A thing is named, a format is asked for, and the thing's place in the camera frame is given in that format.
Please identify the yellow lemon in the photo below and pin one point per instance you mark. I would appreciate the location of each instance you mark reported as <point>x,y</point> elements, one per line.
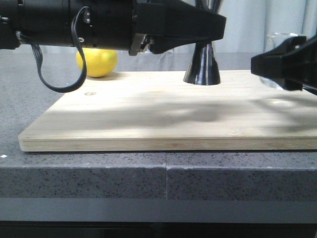
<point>100,62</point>

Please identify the clear glass measuring beaker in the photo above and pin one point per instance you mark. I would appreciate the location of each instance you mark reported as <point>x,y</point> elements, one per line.
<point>273,40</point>

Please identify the steel double jigger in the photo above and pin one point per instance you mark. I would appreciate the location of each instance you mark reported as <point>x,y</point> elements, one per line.
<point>203,69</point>

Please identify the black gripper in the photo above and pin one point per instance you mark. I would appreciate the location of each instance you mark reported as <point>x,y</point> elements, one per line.
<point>137,25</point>

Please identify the wooden cutting board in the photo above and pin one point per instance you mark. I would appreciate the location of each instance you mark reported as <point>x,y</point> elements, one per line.
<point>153,111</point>

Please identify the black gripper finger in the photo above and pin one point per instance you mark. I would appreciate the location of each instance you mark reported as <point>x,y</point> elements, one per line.
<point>292,65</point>

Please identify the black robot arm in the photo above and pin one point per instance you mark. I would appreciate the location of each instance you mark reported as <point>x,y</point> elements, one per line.
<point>127,25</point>

